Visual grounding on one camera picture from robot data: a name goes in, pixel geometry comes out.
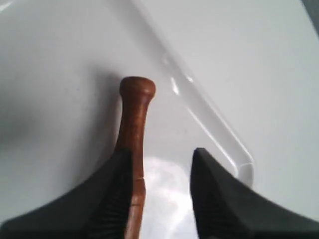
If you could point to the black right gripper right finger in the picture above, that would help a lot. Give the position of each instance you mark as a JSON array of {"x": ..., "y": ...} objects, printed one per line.
[{"x": 225, "y": 208}]

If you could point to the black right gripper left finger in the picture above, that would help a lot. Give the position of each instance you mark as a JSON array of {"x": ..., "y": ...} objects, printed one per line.
[{"x": 96, "y": 209}]

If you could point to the brown wooden pestle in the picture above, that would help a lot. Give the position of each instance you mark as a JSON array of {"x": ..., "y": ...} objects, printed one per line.
[{"x": 136, "y": 94}]

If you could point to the white rectangular plastic tray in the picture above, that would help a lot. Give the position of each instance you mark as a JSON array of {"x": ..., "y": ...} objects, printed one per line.
[{"x": 61, "y": 63}]

